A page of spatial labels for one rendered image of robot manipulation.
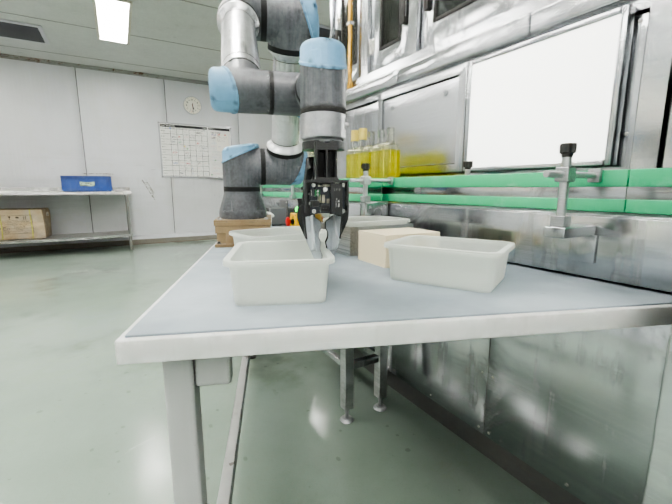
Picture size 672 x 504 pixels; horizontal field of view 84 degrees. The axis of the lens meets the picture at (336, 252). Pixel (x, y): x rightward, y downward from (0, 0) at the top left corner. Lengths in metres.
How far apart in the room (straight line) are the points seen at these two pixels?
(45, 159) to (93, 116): 0.93
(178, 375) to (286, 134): 0.79
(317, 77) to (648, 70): 0.75
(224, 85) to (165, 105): 6.48
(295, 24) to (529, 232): 0.74
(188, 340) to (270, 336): 0.10
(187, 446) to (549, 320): 0.56
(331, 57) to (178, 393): 0.54
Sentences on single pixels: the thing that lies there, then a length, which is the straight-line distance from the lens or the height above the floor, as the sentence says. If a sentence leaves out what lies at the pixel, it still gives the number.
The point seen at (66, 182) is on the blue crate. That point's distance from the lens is 6.39.
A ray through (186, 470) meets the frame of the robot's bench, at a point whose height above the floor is 0.53.
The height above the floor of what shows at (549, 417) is 0.29.
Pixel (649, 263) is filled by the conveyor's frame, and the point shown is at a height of 0.80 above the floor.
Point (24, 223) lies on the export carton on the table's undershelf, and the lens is 6.48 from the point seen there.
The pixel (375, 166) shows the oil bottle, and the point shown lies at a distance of 1.42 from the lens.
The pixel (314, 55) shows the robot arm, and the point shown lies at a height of 1.13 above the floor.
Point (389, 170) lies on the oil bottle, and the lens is 1.36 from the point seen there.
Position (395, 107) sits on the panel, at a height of 1.25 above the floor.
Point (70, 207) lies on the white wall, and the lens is 7.04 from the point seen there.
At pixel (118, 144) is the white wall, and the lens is 7.04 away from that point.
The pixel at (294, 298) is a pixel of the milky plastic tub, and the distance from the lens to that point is 0.59.
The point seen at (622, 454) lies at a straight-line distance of 1.24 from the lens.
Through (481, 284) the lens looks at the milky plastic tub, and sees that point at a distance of 0.70.
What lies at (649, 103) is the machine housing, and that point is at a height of 1.11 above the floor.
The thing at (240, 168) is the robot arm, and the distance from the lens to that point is 1.20.
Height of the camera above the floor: 0.93
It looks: 10 degrees down
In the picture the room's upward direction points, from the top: straight up
